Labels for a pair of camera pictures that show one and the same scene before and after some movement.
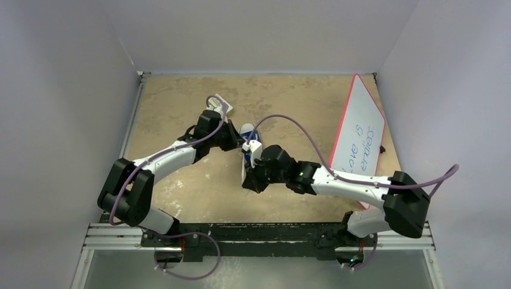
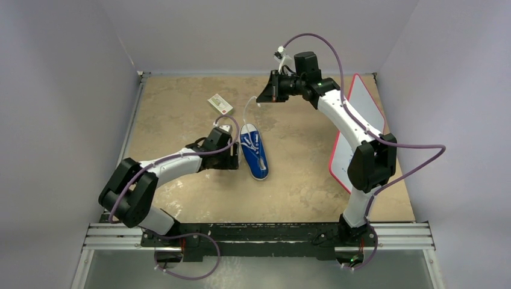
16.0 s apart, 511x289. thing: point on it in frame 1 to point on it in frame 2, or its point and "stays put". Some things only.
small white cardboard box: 229,107 stays put
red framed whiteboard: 357,146 stays put
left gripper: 235,141 to 231,162
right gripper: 255,175 to 273,87
